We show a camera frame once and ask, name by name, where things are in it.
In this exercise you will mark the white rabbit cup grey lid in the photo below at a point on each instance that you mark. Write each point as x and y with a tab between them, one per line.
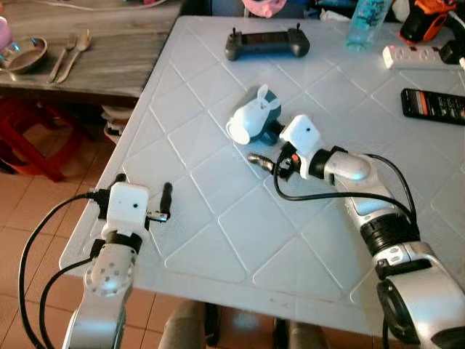
251	116

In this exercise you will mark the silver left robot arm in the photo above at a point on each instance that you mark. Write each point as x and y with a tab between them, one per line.
102	280

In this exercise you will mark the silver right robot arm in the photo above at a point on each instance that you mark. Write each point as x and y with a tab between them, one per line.
407	262

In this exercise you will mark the white stacked plastic stool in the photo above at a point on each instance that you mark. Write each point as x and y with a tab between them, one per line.
115	123

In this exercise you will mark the dark grey remote controller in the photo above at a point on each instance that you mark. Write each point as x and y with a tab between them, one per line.
267	43

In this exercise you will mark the red plastic stool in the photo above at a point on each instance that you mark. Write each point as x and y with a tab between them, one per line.
33	138

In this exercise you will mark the wooden table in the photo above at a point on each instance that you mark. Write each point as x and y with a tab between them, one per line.
123	51

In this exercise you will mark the pink object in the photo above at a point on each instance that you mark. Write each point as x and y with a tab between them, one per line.
264	6

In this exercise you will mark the clear blue water bottle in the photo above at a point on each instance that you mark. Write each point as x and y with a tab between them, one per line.
367	22

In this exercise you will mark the brown bowl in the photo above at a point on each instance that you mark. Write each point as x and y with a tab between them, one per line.
25	57

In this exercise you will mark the white power strip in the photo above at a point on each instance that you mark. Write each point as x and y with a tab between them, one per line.
410	57

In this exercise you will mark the black plug adapter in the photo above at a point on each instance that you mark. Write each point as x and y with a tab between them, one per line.
454	52

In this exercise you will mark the pink cup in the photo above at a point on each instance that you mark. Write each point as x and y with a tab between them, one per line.
4	33

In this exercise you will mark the orange and black device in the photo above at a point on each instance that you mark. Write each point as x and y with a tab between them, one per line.
427	20

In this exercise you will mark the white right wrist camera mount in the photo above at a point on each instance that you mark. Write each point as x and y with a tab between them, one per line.
303	136

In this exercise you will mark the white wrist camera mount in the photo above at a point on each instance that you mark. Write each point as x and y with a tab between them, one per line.
128	207
303	136

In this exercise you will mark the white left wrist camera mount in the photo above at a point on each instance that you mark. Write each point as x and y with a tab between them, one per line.
128	207

